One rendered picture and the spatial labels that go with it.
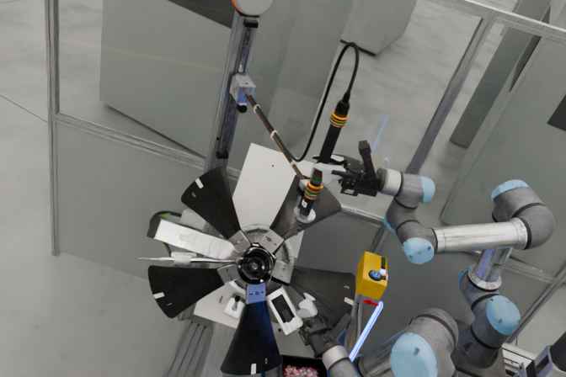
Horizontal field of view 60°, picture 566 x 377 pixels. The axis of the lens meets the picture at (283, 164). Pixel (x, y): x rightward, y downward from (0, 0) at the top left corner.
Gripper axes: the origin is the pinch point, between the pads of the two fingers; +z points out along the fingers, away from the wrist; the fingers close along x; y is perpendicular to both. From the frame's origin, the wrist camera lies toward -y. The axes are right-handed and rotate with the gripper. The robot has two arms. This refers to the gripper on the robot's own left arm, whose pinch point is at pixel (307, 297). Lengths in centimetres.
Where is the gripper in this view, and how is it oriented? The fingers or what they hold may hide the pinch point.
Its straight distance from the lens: 165.6
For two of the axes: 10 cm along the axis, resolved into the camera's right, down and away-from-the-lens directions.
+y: -9.0, 1.5, -4.2
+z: -4.2, -6.0, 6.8
